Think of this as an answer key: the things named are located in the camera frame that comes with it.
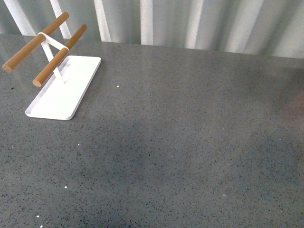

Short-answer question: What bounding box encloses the white rack with wooden rods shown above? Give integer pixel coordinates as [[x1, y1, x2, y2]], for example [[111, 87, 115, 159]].
[[2, 12, 101, 120]]

